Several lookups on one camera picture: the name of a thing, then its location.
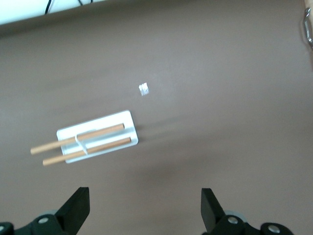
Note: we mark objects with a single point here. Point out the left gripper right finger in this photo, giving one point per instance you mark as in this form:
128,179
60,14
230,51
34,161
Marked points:
215,220

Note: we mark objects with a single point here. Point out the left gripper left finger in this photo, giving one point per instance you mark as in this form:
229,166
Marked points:
73,213

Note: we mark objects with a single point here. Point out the white rack with wooden rods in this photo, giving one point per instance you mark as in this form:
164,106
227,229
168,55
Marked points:
110,121

